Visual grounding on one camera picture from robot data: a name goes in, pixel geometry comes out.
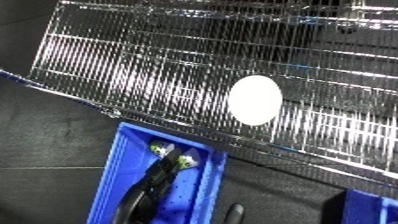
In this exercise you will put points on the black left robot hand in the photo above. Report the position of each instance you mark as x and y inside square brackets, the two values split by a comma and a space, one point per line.
[151, 186]

